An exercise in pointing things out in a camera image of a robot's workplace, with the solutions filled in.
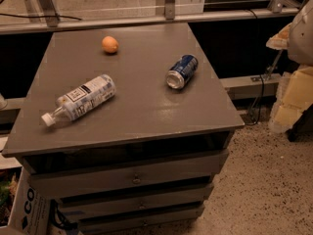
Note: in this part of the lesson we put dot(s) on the middle grey drawer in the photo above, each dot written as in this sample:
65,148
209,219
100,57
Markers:
175,196

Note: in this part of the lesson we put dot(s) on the white cardboard box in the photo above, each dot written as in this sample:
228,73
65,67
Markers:
30,212

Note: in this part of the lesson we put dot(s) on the blue pepsi can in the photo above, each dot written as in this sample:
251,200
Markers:
180,74

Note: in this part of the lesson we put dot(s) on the grey drawer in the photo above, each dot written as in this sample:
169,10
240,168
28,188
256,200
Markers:
175,196
116,222
86,181

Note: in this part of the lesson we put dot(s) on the bottom grey drawer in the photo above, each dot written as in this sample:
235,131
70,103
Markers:
116,222

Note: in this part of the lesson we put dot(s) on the orange fruit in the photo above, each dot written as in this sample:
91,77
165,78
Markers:
110,45

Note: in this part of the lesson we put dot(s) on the top grey drawer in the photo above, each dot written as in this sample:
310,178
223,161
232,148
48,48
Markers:
86,181

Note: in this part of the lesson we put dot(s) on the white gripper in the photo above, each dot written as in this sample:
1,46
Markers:
302,38

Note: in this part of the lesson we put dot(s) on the grey drawer cabinet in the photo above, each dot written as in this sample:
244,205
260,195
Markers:
145,120

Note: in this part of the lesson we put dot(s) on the metal frame rail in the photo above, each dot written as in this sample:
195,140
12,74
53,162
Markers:
216,16

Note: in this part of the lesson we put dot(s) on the clear plastic water bottle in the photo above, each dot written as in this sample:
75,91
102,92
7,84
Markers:
81,100

